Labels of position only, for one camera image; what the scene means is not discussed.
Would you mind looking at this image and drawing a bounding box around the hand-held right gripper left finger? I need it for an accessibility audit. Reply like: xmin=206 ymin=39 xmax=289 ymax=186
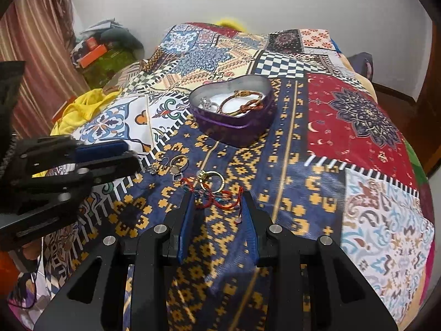
xmin=34 ymin=192 xmax=205 ymax=331

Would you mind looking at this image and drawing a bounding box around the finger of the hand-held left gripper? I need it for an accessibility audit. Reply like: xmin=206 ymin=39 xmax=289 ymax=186
xmin=12 ymin=137 xmax=131 ymax=166
xmin=0 ymin=152 xmax=142 ymax=216

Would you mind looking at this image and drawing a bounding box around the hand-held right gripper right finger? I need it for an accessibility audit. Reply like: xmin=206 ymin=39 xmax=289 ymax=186
xmin=240 ymin=191 xmax=399 ymax=331

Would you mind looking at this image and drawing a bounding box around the red thread bracelet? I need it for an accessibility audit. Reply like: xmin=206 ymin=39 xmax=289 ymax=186
xmin=178 ymin=177 xmax=244 ymax=212

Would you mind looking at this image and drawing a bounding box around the purple heart-shaped tin box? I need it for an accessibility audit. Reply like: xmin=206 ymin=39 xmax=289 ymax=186
xmin=188 ymin=74 xmax=278 ymax=148

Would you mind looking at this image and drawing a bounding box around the silver jewelry piece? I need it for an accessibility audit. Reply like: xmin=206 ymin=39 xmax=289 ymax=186
xmin=198 ymin=97 xmax=219 ymax=113

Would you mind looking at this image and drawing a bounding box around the yellow cloth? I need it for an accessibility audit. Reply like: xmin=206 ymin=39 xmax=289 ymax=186
xmin=32 ymin=88 xmax=123 ymax=178

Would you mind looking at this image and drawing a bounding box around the silver flower earring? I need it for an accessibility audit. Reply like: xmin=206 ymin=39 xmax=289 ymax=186
xmin=147 ymin=157 xmax=172 ymax=176

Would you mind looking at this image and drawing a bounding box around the thin wooden stick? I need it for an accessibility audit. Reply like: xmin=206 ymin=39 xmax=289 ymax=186
xmin=142 ymin=60 xmax=154 ymax=153

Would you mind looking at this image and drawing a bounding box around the striped brown curtain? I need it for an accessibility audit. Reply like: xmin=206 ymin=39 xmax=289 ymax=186
xmin=0 ymin=0 xmax=91 ymax=138

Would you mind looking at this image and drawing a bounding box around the orange box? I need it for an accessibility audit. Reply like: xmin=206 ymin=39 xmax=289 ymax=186
xmin=76 ymin=44 xmax=108 ymax=69

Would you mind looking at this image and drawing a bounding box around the pile of clutter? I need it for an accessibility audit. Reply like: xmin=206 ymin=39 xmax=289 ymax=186
xmin=71 ymin=21 xmax=145 ymax=90

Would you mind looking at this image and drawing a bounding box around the patchwork printed blanket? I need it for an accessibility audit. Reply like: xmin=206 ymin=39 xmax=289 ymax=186
xmin=41 ymin=22 xmax=437 ymax=331

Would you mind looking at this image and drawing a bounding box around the green cloth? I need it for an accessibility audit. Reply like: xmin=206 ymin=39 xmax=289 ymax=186
xmin=404 ymin=141 xmax=428 ymax=188

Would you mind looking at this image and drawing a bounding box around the yellow plush item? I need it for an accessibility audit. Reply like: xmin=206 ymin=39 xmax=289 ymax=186
xmin=218 ymin=17 xmax=247 ymax=30

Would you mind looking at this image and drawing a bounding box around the dark purple bag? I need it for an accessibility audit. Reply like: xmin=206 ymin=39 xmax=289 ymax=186
xmin=346 ymin=52 xmax=374 ymax=81

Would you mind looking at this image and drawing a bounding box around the gold ring with clasp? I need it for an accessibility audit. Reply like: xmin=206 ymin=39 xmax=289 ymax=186
xmin=197 ymin=170 xmax=228 ymax=193

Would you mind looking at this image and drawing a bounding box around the brown braided bracelet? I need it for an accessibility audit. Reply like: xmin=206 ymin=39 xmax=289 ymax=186
xmin=218 ymin=90 xmax=267 ymax=115

